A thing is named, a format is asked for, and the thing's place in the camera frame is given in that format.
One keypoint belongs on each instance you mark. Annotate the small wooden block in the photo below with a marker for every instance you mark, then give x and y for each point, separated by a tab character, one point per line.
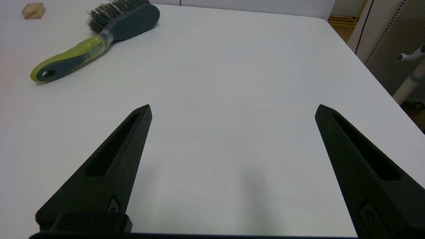
33	11

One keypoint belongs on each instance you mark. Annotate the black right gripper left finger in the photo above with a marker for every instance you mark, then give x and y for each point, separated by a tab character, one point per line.
109	186

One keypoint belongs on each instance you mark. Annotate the white desk leg with crank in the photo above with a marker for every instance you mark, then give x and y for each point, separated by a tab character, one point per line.
410	86

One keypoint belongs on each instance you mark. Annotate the grey perforated desk panel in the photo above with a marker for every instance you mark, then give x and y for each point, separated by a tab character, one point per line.
388	43

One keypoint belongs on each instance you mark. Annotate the light wooden slatted shelf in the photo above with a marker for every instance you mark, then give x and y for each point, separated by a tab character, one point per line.
342	21

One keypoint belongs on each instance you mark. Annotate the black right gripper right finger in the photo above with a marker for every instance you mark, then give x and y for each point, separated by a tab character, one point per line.
375	199

